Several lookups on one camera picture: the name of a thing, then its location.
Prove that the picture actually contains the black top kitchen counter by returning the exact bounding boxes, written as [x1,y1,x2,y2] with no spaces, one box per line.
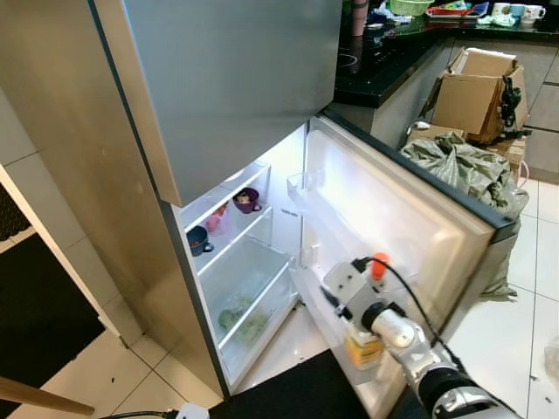
[334,0,559,175]

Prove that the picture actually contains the clear fridge door bin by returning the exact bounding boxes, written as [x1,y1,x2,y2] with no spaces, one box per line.
[286,170,328,210]

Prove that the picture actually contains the clear crisper drawer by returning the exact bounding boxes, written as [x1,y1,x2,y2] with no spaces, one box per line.
[199,237,300,385]

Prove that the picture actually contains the green vegetables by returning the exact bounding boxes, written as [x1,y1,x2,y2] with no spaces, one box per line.
[218,301,267,346]

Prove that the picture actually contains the wooden table leg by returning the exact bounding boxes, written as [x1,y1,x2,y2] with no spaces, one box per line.
[0,375,95,416]

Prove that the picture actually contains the purple cup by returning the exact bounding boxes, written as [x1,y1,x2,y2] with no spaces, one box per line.
[232,187,262,215]

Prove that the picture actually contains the large cardboard box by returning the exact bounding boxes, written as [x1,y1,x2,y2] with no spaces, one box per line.
[428,48,529,145]

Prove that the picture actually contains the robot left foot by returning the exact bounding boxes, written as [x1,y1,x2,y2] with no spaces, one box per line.
[175,403,210,419]

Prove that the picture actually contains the grey fridge freezer door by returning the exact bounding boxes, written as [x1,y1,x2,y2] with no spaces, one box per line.
[94,0,343,209]

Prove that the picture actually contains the yellow labelled container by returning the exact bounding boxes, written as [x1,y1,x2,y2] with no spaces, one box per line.
[345,330,385,372]

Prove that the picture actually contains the white mug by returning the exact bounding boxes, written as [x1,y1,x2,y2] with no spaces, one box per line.
[521,5,547,24]

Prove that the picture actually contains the small orange cap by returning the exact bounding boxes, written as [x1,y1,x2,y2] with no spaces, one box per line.
[371,253,390,281]

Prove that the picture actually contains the dark blue cup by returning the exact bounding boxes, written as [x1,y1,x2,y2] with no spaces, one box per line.
[186,226,215,257]

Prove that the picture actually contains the pink cup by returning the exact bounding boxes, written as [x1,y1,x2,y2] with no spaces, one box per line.
[206,209,230,235]

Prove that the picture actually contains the grey green woven sack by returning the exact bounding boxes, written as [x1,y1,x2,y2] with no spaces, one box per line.
[400,135,529,298]

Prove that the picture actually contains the black floor cable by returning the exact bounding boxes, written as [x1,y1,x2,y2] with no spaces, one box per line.
[100,409,180,419]

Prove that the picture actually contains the black cable bundle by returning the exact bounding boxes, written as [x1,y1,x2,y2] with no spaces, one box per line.
[498,77,525,136]

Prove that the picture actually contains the pink tumbler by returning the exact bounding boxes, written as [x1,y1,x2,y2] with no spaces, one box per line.
[351,0,369,38]

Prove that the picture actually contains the green basket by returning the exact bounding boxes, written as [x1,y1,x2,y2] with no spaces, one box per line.
[389,0,435,18]

